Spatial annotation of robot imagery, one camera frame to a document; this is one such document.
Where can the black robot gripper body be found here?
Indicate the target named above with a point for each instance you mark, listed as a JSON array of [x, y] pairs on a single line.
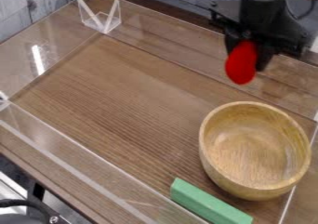
[[266, 22]]

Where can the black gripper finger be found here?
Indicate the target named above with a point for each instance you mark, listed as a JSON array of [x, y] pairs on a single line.
[[265, 53], [231, 43]]

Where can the red felt tomato toy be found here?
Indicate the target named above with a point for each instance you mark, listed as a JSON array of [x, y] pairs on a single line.
[[241, 63]]

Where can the light wooden bowl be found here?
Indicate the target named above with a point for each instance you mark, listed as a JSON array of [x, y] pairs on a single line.
[[254, 150]]

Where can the clear acrylic barrier walls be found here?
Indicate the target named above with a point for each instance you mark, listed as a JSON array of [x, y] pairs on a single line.
[[100, 108]]

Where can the green foam block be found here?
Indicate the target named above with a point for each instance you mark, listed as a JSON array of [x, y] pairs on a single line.
[[206, 205]]

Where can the black metal table leg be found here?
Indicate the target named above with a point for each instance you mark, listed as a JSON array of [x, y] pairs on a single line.
[[60, 212]]

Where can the clear acrylic corner bracket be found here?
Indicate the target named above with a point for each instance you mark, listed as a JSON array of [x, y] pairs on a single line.
[[103, 22]]

